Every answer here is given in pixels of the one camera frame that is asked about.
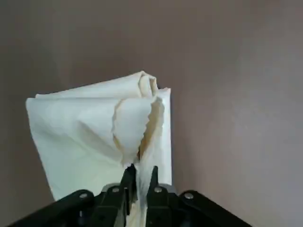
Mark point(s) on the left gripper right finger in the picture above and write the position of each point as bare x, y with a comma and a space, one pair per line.
165, 208

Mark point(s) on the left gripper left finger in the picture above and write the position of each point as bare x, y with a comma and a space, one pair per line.
111, 208

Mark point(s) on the cream tablecloth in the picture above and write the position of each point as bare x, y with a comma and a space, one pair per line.
82, 130

